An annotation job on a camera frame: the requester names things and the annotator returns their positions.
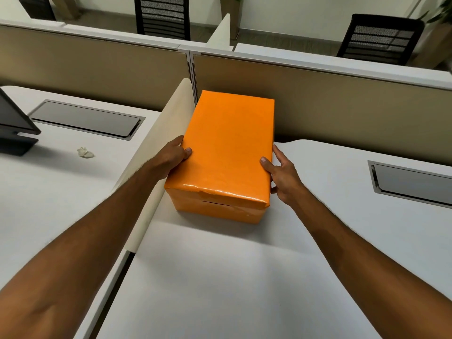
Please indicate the person's left forearm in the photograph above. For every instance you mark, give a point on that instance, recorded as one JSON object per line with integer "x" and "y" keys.
{"x": 67, "y": 257}

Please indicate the person's right forearm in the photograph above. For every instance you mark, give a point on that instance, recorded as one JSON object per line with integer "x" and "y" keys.
{"x": 370, "y": 271}

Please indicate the black computer monitor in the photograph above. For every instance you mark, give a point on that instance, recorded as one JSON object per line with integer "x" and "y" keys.
{"x": 14, "y": 125}

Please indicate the person's left hand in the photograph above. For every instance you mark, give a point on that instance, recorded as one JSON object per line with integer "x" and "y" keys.
{"x": 168, "y": 159}

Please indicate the cream curved desk divider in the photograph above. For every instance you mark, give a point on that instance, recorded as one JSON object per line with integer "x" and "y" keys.
{"x": 155, "y": 151}
{"x": 220, "y": 33}

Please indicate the crumpled white tissue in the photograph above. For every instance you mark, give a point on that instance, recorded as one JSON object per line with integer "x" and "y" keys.
{"x": 85, "y": 152}

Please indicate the black mesh office chair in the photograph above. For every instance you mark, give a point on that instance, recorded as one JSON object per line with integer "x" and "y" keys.
{"x": 162, "y": 16}
{"x": 381, "y": 38}
{"x": 37, "y": 6}

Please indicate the person's left thumb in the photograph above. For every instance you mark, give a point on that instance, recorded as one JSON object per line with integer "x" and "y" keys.
{"x": 184, "y": 155}

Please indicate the orange box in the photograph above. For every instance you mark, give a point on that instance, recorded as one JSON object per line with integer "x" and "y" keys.
{"x": 222, "y": 155}

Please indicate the person's right hand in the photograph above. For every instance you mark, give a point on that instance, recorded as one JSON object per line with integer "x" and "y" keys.
{"x": 287, "y": 180}

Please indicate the person's right thumb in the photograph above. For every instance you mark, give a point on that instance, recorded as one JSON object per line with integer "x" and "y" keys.
{"x": 269, "y": 165}

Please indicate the beige partition panel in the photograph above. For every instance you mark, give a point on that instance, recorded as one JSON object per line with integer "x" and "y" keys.
{"x": 88, "y": 65}
{"x": 332, "y": 102}

